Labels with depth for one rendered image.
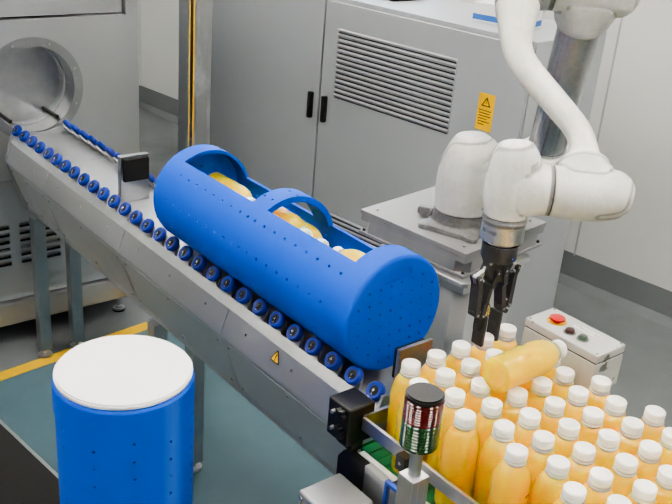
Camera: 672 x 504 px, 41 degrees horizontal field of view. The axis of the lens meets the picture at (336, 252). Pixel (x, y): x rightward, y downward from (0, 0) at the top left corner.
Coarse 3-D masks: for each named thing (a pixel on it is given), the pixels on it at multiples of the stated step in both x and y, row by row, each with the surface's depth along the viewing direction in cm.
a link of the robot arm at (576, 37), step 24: (576, 0) 201; (600, 0) 200; (624, 0) 201; (576, 24) 206; (600, 24) 205; (552, 48) 218; (576, 48) 212; (552, 72) 220; (576, 72) 217; (576, 96) 224; (552, 120) 229; (552, 144) 234
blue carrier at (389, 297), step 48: (192, 192) 241; (288, 192) 228; (192, 240) 243; (240, 240) 223; (288, 240) 212; (336, 240) 238; (288, 288) 209; (336, 288) 197; (384, 288) 197; (432, 288) 208; (336, 336) 198; (384, 336) 203
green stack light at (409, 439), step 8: (408, 424) 144; (440, 424) 145; (400, 432) 146; (408, 432) 144; (416, 432) 143; (424, 432) 143; (432, 432) 143; (400, 440) 146; (408, 440) 144; (416, 440) 144; (424, 440) 144; (432, 440) 144; (408, 448) 145; (416, 448) 144; (424, 448) 144; (432, 448) 145
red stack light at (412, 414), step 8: (408, 400) 143; (408, 408) 143; (416, 408) 141; (424, 408) 141; (432, 408) 141; (440, 408) 142; (408, 416) 143; (416, 416) 142; (424, 416) 142; (432, 416) 142; (440, 416) 143; (416, 424) 142; (424, 424) 142; (432, 424) 143
